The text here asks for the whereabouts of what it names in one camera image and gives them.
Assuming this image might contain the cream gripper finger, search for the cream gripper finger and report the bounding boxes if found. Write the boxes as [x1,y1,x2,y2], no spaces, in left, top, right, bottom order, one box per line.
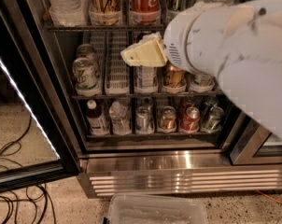
[120,32,168,67]

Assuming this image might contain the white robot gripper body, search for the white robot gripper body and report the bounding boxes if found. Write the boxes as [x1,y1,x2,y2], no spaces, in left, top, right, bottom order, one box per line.
[162,1,242,77]

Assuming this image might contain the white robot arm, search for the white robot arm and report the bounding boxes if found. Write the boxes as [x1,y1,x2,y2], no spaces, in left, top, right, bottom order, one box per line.
[120,0,282,139]

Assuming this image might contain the front gold can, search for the front gold can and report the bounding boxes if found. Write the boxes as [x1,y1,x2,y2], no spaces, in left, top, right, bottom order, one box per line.
[162,62,187,93]

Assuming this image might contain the red coca-cola can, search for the red coca-cola can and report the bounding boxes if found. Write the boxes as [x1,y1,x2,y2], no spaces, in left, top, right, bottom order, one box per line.
[131,0,160,24]

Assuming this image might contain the front silver green can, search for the front silver green can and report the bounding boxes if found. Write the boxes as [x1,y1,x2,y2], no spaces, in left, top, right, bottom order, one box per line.
[190,74,215,92]

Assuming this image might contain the gold can top shelf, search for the gold can top shelf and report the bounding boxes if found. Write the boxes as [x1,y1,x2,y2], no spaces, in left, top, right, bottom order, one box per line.
[89,0,121,25]

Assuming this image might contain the gold can shelf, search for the gold can shelf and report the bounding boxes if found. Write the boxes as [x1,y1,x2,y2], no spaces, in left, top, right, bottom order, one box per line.
[159,106,176,133]
[89,0,121,25]

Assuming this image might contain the rear 7up can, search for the rear 7up can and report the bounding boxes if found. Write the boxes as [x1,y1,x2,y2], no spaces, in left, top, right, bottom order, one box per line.
[77,43,99,73]

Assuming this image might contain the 7up can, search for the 7up can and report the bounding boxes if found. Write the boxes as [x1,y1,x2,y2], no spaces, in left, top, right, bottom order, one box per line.
[77,43,99,73]
[72,58,98,96]

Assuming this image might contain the gold can bottom shelf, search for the gold can bottom shelf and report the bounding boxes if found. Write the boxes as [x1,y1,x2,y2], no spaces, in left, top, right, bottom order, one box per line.
[159,106,176,133]

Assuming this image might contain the front 7up can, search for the front 7up can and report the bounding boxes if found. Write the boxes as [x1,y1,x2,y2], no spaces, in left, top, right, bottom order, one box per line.
[72,58,98,96]

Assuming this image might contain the silver can bottom shelf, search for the silver can bottom shelf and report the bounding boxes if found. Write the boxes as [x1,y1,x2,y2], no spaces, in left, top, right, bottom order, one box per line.
[135,106,154,134]

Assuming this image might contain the stainless steel fridge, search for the stainless steel fridge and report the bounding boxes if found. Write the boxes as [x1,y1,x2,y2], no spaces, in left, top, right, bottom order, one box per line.
[0,0,282,200]

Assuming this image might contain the red can bottom shelf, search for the red can bottom shelf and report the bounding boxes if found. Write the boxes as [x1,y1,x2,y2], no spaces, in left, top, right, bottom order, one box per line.
[180,106,200,133]

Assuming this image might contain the green can bottom shelf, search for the green can bottom shelf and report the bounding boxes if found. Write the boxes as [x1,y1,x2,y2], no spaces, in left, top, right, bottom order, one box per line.
[202,106,224,133]

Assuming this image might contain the black glass fridge door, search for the black glass fridge door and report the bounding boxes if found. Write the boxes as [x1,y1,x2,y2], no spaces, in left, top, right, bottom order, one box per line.
[0,0,79,193]

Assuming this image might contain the tea bottle white cap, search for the tea bottle white cap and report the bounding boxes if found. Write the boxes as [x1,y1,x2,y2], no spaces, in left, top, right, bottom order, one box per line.
[134,66,158,94]

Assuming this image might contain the small water bottle bottom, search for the small water bottle bottom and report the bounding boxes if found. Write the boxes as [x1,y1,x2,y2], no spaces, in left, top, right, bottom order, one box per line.
[109,101,131,135]

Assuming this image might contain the small tea bottle bottom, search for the small tea bottle bottom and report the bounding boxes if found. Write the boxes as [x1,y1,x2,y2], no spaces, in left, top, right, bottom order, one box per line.
[86,100,109,136]

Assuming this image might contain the clear water bottle top left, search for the clear water bottle top left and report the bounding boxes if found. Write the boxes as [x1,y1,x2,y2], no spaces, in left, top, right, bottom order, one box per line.
[49,0,89,27]

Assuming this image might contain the clear plastic bin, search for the clear plastic bin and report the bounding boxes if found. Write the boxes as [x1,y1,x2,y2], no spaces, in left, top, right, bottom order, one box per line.
[103,193,208,224]

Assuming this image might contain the orange floor cable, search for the orange floor cable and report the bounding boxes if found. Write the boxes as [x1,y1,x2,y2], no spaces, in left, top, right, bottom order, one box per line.
[256,189,282,207]

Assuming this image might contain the black floor cables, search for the black floor cables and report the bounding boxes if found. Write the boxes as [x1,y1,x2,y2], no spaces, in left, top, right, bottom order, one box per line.
[0,115,57,224]

